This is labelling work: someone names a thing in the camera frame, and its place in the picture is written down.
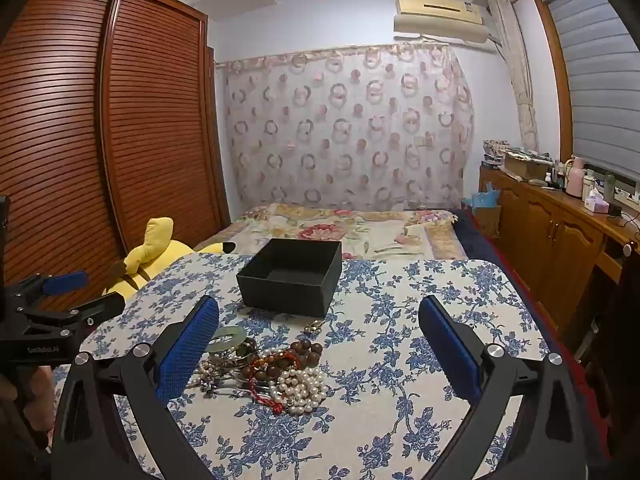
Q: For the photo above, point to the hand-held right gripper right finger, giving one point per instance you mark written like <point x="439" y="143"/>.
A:
<point x="450" y="345"/>

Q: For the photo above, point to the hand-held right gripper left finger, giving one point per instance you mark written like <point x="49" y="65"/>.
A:
<point x="182" y="355"/>

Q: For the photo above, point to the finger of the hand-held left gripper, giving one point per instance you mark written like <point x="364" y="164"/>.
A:
<point x="65" y="281"/>
<point x="107" y="306"/>

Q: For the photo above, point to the pale jade disc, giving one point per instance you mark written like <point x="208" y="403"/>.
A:
<point x="237" y="334"/>

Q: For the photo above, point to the black square box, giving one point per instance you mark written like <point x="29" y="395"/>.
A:
<point x="280" y="295"/>

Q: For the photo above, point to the person's left hand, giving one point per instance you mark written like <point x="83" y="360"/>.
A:
<point x="42" y="385"/>

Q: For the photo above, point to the yellow plush toy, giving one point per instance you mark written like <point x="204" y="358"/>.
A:
<point x="150" y="255"/>

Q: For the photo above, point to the blue floral tablecloth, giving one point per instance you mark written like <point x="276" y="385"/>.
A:
<point x="380" y="360"/>

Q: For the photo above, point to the dark blue blanket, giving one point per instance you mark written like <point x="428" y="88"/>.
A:
<point x="475" y="240"/>

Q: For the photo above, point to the brown cardboard box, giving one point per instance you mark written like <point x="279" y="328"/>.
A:
<point x="487" y="220"/>

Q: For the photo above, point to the gold metal clasp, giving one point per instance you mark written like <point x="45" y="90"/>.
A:
<point x="312" y="326"/>

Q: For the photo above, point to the floral bed blanket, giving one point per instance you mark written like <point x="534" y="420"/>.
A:
<point x="375" y="235"/>

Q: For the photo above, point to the brown slatted wooden wardrobe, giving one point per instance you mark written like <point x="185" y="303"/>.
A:
<point x="75" y="135"/>

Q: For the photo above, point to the blue plastic bag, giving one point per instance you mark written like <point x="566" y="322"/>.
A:
<point x="487" y="197"/>

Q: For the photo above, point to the long wooden cabinet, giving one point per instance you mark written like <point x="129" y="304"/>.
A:
<point x="540" y="220"/>

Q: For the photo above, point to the dark wooden chair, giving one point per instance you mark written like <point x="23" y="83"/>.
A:
<point x="620" y="310"/>

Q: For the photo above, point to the open cardboard box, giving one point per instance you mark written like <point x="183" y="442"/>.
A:
<point x="525" y="165"/>

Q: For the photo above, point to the stack of folded fabric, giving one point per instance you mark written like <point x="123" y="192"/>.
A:
<point x="495" y="152"/>

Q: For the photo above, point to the pink tissue box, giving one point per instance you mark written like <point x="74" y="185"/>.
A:
<point x="597" y="205"/>

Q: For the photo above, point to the pink thermos jug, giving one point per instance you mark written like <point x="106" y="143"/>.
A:
<point x="575" y="180"/>

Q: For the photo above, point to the circle patterned sheer curtain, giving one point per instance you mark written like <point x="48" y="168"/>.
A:
<point x="350" y="125"/>

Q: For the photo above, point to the tied beige curtain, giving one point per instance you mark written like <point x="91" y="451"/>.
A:
<point x="515" y="75"/>

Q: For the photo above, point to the grey window blind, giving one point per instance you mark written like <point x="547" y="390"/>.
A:
<point x="595" y="85"/>

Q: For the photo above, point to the white wall air conditioner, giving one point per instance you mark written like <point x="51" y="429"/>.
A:
<point x="440" y="15"/>

